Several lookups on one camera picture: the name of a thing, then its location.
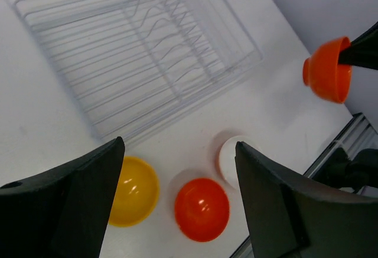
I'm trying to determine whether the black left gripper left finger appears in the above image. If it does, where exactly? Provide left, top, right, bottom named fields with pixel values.
left=1, top=137, right=125, bottom=257

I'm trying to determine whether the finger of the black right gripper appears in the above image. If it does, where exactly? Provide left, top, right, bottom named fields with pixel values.
left=338, top=22, right=378, bottom=70

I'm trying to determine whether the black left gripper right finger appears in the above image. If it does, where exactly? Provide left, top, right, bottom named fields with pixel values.
left=235, top=142, right=377, bottom=257

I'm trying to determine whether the orange bowl carried to rack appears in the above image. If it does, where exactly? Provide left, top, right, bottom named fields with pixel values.
left=302, top=37, right=352, bottom=104

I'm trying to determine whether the orange bowl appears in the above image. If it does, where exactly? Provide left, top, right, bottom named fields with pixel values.
left=174, top=178, right=230, bottom=243

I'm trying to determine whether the white bowl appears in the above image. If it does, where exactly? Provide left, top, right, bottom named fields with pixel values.
left=218, top=135, right=262, bottom=191

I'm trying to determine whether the yellow bowl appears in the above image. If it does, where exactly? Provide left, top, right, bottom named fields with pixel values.
left=109, top=156, right=160, bottom=227

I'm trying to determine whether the aluminium table edge rail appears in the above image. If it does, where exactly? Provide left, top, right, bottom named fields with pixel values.
left=233, top=113, right=377, bottom=257

